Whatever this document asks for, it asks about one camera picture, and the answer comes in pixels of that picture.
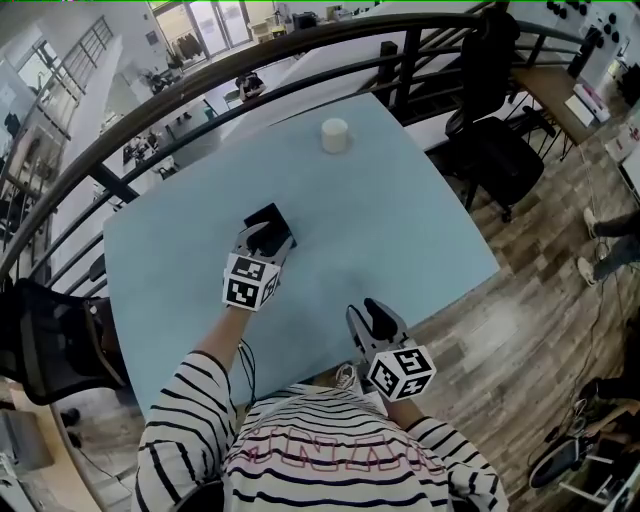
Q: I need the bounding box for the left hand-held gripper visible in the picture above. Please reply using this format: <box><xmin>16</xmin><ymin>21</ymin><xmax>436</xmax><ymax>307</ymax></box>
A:
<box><xmin>222</xmin><ymin>221</ymin><xmax>293</xmax><ymax>313</ymax></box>

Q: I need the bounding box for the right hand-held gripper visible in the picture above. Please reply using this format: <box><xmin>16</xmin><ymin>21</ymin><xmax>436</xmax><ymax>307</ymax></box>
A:
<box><xmin>345</xmin><ymin>297</ymin><xmax>438</xmax><ymax>403</ymax></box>

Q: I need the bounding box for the black square cup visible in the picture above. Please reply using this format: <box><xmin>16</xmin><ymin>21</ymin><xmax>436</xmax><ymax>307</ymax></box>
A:
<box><xmin>243</xmin><ymin>201</ymin><xmax>298</xmax><ymax>252</ymax></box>

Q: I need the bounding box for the person's right forearm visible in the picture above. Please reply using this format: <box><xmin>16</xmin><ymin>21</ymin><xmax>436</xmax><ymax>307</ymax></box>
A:
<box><xmin>384</xmin><ymin>397</ymin><xmax>427</xmax><ymax>432</ymax></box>

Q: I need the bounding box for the person's left forearm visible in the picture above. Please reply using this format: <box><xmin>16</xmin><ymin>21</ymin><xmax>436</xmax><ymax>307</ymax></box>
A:
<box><xmin>192</xmin><ymin>303</ymin><xmax>250</xmax><ymax>367</ymax></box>

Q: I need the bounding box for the person's white shoe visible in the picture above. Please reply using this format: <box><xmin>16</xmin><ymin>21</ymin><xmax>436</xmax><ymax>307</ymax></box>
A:
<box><xmin>334</xmin><ymin>363</ymin><xmax>360</xmax><ymax>390</ymax></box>

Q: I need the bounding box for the white cup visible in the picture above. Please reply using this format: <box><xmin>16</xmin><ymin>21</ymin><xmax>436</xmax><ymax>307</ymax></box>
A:
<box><xmin>320</xmin><ymin>117</ymin><xmax>350</xmax><ymax>155</ymax></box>

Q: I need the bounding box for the person's striped shirt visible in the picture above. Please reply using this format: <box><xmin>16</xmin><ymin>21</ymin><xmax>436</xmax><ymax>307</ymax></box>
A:
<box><xmin>134</xmin><ymin>348</ymin><xmax>510</xmax><ymax>512</ymax></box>

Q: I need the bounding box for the tall black office chair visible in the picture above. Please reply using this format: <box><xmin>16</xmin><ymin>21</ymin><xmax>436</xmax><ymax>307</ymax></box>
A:
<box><xmin>443</xmin><ymin>8</ymin><xmax>557</xmax><ymax>224</ymax></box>

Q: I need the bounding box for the grey round device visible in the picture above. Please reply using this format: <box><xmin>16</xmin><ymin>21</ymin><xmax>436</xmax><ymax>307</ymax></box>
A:
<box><xmin>527</xmin><ymin>433</ymin><xmax>585</xmax><ymax>490</ymax></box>

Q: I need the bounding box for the glass entrance door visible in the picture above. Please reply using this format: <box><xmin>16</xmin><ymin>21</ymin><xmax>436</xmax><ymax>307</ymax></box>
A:
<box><xmin>146</xmin><ymin>0</ymin><xmax>255</xmax><ymax>62</ymax></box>

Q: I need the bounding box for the black mesh office chair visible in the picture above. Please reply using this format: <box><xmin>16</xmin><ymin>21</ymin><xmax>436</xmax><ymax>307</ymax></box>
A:
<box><xmin>0</xmin><ymin>277</ymin><xmax>127</xmax><ymax>407</ymax></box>

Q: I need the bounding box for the grey stair railing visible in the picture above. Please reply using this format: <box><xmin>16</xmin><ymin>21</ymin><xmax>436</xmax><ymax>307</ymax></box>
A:
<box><xmin>27</xmin><ymin>14</ymin><xmax>115</xmax><ymax>144</ymax></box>

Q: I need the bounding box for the brown wooden side desk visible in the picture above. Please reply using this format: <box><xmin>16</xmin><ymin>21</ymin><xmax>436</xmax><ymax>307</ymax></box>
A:
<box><xmin>509</xmin><ymin>63</ymin><xmax>602</xmax><ymax>147</ymax></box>

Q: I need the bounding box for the brown wooden board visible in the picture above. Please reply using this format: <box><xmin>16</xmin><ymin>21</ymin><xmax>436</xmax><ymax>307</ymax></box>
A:
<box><xmin>0</xmin><ymin>384</ymin><xmax>96</xmax><ymax>512</ymax></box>

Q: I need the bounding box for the white flat box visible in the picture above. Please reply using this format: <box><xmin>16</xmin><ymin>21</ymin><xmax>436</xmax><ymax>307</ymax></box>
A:
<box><xmin>563</xmin><ymin>82</ymin><xmax>613</xmax><ymax>127</ymax></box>

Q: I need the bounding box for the thin black cable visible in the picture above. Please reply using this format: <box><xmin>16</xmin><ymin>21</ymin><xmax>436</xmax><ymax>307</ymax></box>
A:
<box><xmin>237</xmin><ymin>338</ymin><xmax>257</xmax><ymax>409</ymax></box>

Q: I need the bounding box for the black floor cable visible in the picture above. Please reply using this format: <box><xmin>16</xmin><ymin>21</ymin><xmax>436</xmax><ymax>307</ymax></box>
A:
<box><xmin>544</xmin><ymin>279</ymin><xmax>631</xmax><ymax>451</ymax></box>

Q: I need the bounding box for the white metal frame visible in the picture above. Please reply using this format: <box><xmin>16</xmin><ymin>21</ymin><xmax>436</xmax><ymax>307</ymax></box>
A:
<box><xmin>556</xmin><ymin>451</ymin><xmax>640</xmax><ymax>507</ymax></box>

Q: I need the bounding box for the group of black wall items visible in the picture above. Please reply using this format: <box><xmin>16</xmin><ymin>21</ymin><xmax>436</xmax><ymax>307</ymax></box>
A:
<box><xmin>546</xmin><ymin>0</ymin><xmax>622</xmax><ymax>45</ymax></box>

